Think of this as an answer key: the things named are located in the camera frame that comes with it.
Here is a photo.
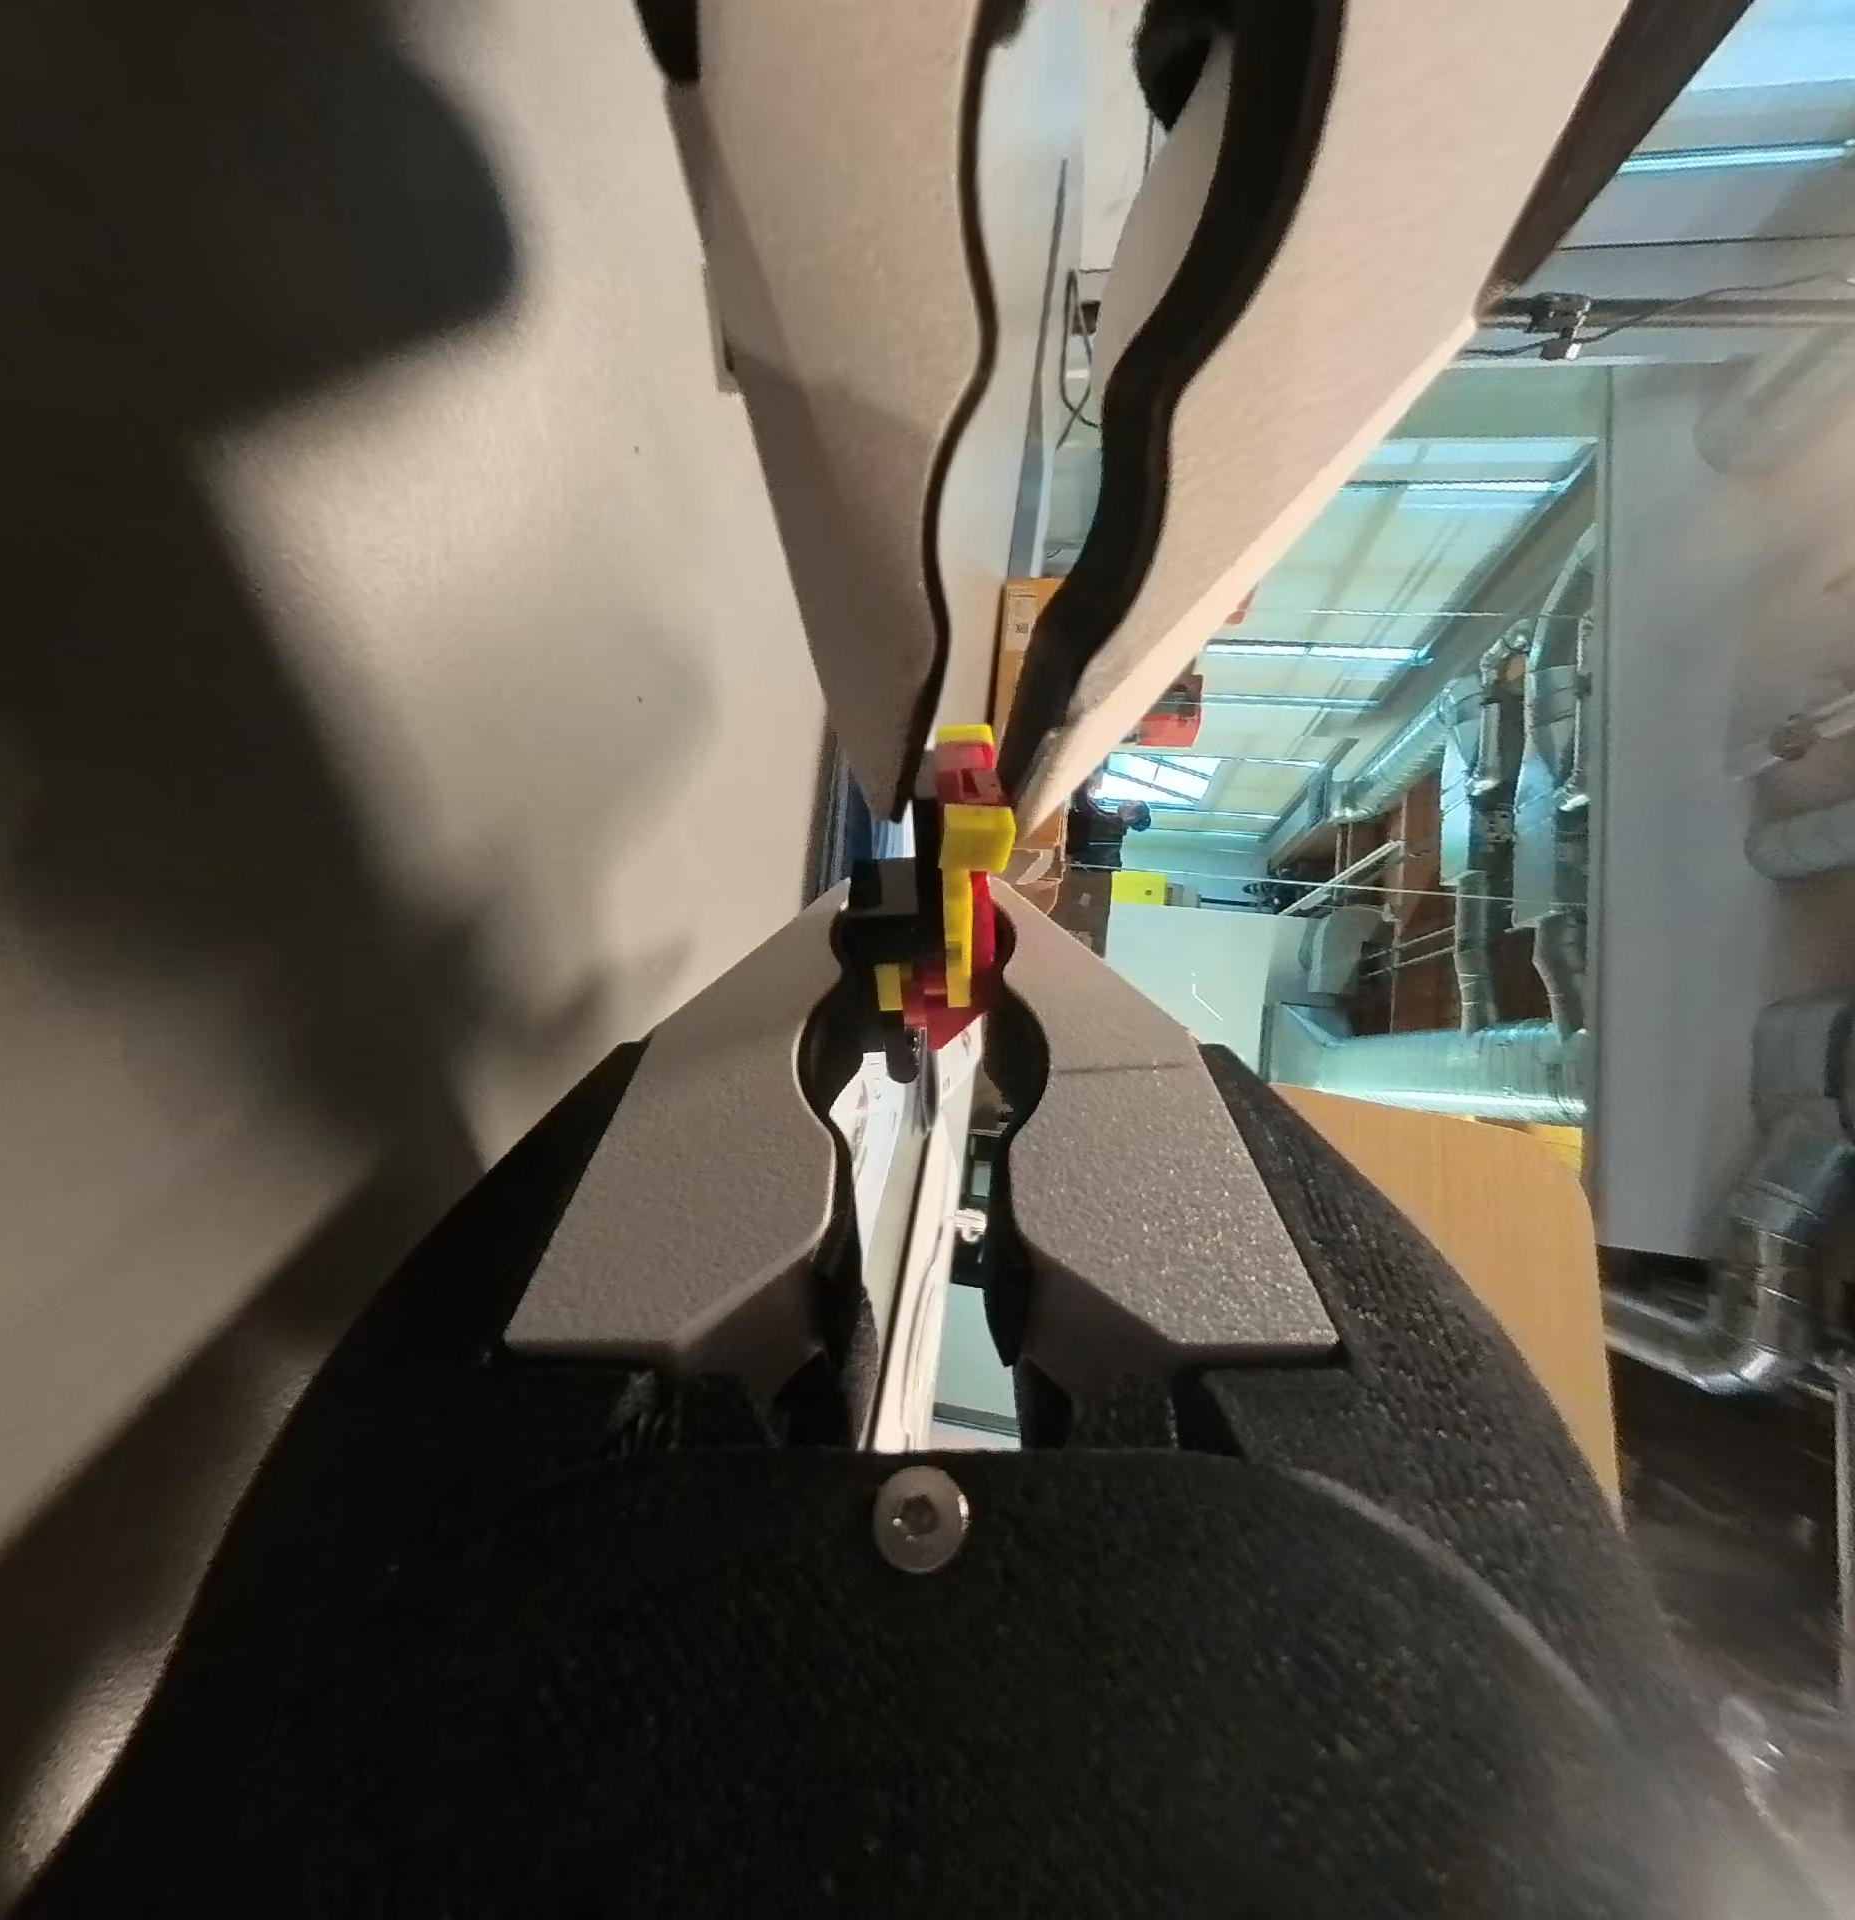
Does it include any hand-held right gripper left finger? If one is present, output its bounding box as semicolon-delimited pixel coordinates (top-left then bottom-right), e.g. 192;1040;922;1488
502;886;869;1374

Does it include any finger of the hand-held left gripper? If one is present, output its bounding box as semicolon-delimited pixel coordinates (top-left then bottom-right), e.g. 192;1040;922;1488
664;0;1007;825
1007;0;1758;856

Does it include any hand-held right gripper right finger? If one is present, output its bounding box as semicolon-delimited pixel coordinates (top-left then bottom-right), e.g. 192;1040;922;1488
985;900;1346;1371

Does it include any red yellow lego model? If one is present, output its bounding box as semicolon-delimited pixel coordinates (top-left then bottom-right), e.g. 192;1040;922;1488
835;724;1017;1083

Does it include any orange cardboard lego box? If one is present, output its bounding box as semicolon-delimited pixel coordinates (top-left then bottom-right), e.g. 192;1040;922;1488
994;576;1071;722

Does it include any open instruction booklet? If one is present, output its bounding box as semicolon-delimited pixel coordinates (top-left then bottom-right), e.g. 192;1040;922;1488
814;750;992;1450

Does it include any black stand pole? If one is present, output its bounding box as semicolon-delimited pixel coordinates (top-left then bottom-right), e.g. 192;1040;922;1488
1472;284;1855;363

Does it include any large grid window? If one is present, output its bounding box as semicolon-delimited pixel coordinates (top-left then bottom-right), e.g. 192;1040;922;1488
1601;0;1855;182

